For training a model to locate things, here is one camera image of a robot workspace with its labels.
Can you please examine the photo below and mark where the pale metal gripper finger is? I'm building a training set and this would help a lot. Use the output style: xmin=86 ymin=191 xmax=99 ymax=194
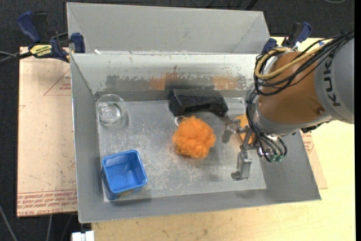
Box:
xmin=231 ymin=150 xmax=253 ymax=181
xmin=221 ymin=120 xmax=240 ymax=143

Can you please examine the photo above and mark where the brown cardboard board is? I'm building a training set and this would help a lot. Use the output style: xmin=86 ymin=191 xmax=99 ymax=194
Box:
xmin=16 ymin=46 xmax=328 ymax=218

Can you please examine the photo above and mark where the orange fluffy bath pouf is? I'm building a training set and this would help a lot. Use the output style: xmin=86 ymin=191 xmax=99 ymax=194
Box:
xmin=171 ymin=115 xmax=217 ymax=159

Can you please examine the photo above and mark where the grey metal bin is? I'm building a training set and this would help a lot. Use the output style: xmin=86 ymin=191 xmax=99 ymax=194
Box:
xmin=66 ymin=2 xmax=322 ymax=224

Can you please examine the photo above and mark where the black foam block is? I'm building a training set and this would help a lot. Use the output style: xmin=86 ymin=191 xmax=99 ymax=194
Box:
xmin=168 ymin=89 xmax=230 ymax=118

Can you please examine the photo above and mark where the clear glass bowl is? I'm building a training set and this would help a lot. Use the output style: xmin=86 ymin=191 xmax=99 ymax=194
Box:
xmin=95 ymin=93 xmax=127 ymax=125

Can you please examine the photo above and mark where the blue plastic box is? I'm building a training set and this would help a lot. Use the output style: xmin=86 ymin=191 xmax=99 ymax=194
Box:
xmin=101 ymin=149 xmax=148 ymax=201

